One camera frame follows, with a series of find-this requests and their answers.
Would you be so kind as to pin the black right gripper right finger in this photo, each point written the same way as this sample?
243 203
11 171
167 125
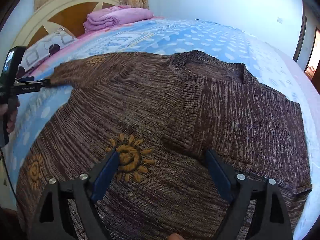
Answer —
270 218

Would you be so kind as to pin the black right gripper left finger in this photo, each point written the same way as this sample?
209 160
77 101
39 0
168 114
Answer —
53 219

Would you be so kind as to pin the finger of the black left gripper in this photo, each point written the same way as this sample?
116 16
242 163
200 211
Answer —
25 79
30 86

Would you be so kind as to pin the brown knitted sweater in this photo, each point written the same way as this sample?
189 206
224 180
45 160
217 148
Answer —
161 111

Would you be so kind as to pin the person left hand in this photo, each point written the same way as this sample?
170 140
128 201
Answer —
8 118

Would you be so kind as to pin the white patterned pillow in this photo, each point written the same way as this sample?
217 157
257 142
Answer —
42 50

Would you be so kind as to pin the cream wooden headboard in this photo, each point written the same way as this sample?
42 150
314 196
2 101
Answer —
54 14

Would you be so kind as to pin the folded purple blanket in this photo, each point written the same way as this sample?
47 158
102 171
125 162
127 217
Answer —
115 15

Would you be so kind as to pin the blue polka dot bedsheet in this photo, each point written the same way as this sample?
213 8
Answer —
167 37

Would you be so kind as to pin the brown wooden door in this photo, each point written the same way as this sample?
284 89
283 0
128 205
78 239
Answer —
307 51

